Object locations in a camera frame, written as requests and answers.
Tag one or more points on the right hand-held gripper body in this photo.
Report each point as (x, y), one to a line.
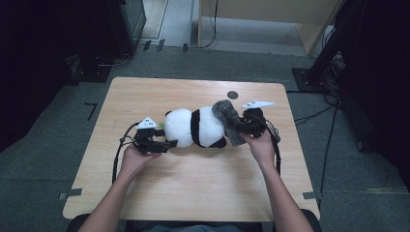
(256, 122)

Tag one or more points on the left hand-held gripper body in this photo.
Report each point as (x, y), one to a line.
(145, 138)

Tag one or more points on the person's right hand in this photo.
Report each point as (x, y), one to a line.
(264, 150)

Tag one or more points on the black stand base plate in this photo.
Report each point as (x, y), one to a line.
(92, 72)

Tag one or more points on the panda plush toy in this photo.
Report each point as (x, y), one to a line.
(180, 129)

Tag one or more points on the black chair armrest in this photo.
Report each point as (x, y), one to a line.
(314, 217)
(74, 225)

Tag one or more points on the black equipment cabinet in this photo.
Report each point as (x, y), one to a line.
(129, 25)

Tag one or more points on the person's left hand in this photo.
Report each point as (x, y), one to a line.
(133, 162)

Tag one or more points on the person's blue-grey clothing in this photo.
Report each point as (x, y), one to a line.
(193, 228)

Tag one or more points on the beige wooden furniture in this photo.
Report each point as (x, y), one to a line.
(306, 19)

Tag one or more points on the grey fluffy cloth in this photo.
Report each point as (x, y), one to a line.
(227, 116)

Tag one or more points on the dark round table grommet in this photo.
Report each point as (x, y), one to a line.
(232, 95)

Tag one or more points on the grey tape strip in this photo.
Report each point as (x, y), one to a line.
(311, 195)
(71, 194)

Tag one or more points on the black metal stand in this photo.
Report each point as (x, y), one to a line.
(322, 61)

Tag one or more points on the dark curtain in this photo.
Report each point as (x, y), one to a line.
(383, 80)
(38, 64)

